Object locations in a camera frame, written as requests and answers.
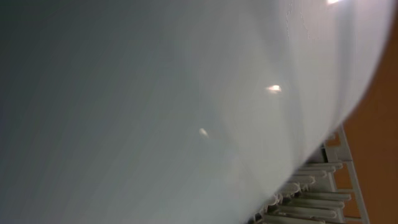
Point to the light blue bowl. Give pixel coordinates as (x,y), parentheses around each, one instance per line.
(180,111)

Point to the grey dishwasher rack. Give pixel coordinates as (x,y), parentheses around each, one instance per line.
(324,190)

